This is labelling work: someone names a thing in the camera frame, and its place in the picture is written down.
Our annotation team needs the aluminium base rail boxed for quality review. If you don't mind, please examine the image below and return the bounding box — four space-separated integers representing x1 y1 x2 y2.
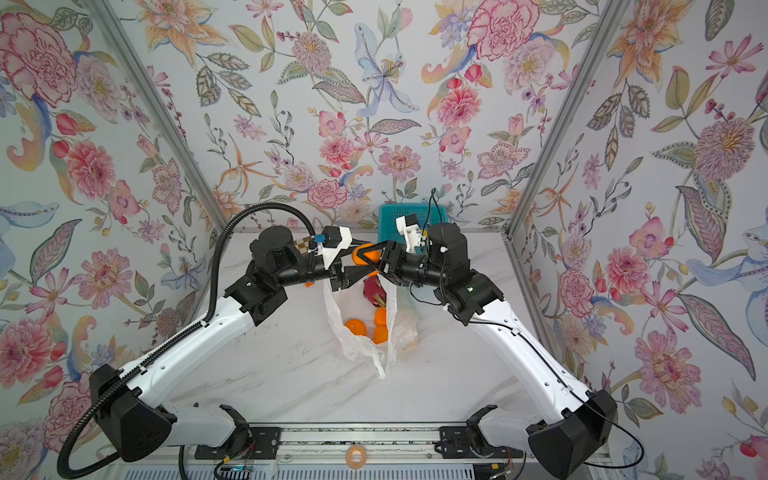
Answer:
95 422 613 466

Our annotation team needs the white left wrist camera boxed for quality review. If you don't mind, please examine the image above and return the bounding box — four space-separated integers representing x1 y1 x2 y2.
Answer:
314 226 352 270

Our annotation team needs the thin black right cable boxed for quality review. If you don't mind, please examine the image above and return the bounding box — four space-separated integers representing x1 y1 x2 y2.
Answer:
407 187 646 470

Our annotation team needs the aluminium corner post right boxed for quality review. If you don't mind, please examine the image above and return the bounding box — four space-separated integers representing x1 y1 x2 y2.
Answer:
505 1 627 241

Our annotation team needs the aluminium corner post left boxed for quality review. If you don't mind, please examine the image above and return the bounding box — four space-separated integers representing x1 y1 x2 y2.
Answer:
84 0 227 231

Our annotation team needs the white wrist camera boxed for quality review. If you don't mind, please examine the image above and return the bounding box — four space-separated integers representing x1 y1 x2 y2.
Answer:
314 226 352 270
395 214 426 254

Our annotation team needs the translucent white plastic bag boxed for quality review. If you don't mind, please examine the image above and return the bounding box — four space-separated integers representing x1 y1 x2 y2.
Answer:
322 278 419 379

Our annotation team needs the teal plastic basket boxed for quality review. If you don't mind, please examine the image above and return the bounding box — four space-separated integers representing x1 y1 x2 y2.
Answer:
376 202 450 247

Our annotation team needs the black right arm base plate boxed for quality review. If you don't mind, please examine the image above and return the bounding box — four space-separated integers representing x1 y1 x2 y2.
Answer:
434 404 523 460

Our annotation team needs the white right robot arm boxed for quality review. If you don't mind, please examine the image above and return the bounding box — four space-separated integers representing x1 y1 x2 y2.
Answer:
352 223 617 479

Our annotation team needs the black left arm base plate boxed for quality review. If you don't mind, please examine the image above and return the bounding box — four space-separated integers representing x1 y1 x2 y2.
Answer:
194 405 282 460

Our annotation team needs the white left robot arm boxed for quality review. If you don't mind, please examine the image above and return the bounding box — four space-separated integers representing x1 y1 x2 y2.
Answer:
90 226 381 462

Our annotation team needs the beige tape roll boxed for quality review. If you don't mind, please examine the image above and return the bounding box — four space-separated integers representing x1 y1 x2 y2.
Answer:
345 444 367 470

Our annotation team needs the aluminium corner post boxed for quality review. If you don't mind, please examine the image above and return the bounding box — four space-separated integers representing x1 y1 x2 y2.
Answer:
84 0 227 231
505 1 627 241

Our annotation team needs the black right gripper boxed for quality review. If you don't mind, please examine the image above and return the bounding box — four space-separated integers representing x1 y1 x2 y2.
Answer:
359 246 448 296

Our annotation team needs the orange fruit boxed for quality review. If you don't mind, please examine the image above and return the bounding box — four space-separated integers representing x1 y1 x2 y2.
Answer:
351 243 383 267
345 319 367 336
374 307 387 327

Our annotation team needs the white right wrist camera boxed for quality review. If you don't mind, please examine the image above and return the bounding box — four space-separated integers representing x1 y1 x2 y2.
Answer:
395 214 426 254

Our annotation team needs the red dragon fruit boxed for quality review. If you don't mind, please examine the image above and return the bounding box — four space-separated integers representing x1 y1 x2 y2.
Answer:
363 275 387 308

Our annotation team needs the black corrugated cable conduit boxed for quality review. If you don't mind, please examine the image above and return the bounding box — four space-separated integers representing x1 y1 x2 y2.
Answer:
56 201 318 480

